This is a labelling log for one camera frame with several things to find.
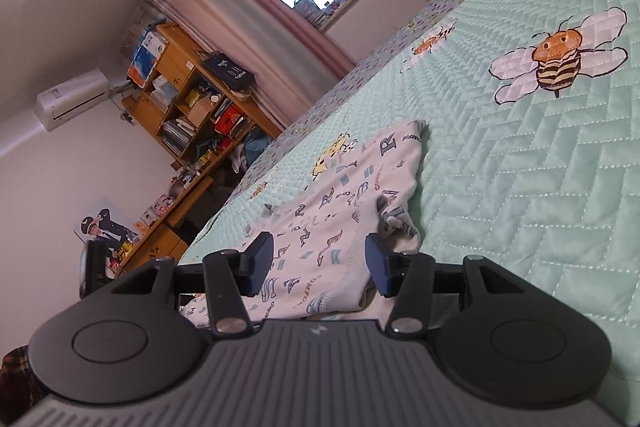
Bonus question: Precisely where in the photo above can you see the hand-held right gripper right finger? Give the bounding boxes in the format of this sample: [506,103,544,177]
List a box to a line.
[364,232,526,339]

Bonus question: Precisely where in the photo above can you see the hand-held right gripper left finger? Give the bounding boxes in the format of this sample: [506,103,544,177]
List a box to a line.
[107,231,276,339]

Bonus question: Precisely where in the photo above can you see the dark hanging bag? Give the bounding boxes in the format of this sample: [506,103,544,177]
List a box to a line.
[199,50,258,101]

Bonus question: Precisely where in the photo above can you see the purple floral bedsheet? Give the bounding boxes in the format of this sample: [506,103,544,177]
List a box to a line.
[176,0,532,259]

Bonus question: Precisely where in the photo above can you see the white air conditioner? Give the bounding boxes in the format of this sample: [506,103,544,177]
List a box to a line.
[33,67,112,134]

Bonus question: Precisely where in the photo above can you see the wooden bookshelf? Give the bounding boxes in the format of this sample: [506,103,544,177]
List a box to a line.
[119,21,282,168]

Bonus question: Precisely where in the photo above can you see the person's plaid clothing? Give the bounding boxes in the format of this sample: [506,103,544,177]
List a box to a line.
[0,346,49,426]

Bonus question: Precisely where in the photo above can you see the mint bee-print quilt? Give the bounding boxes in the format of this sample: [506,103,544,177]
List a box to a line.
[177,0,640,418]

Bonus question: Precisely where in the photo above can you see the white printed long-sleeve shirt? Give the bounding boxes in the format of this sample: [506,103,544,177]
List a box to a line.
[179,118,432,334]

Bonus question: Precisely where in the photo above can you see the wall poster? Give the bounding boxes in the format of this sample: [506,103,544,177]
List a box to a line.
[74,193,144,259]

